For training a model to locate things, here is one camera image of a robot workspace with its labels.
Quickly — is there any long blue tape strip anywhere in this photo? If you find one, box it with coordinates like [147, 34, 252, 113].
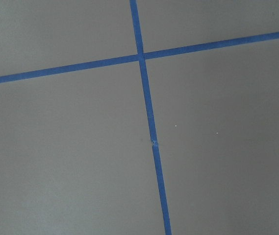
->
[129, 0, 172, 235]

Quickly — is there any crossing blue tape strip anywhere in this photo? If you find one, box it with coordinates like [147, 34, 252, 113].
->
[0, 32, 279, 84]

